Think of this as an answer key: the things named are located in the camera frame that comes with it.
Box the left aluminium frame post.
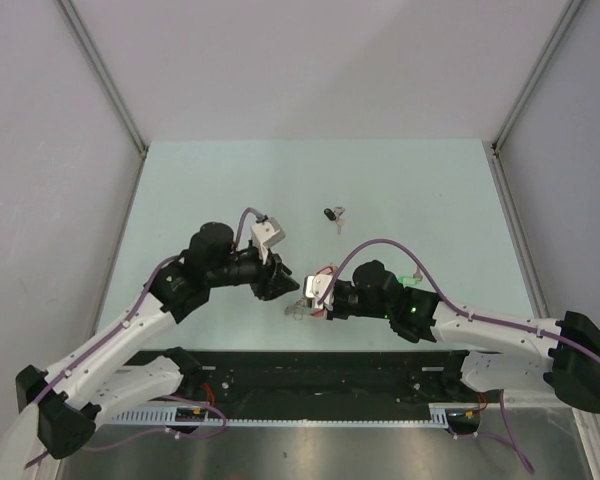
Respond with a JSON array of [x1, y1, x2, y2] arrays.
[[53, 0, 149, 154]]

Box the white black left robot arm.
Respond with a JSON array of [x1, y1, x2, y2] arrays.
[[0, 216, 300, 479]]

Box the red handled metal key organiser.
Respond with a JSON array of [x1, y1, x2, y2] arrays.
[[284, 298, 327, 320]]

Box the right aluminium frame post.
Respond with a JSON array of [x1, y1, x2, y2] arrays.
[[489, 0, 589, 154]]

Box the slotted cable duct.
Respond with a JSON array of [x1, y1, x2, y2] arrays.
[[106, 403, 448, 429]]

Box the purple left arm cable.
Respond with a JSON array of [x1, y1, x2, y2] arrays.
[[24, 205, 261, 469]]

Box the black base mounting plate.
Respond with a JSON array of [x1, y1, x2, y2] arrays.
[[121, 350, 499, 438]]

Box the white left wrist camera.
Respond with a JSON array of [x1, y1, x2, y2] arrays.
[[251, 216, 286, 265]]

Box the black and blue tagged keys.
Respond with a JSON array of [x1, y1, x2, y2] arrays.
[[323, 206, 346, 235]]

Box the red tagged key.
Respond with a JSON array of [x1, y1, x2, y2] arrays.
[[316, 265, 338, 275]]

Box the aluminium frame post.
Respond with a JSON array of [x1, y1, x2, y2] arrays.
[[489, 0, 589, 154], [53, 0, 149, 154]]

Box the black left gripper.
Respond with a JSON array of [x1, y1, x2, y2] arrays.
[[207, 243, 299, 300]]

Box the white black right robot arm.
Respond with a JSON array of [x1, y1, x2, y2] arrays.
[[306, 260, 600, 414]]

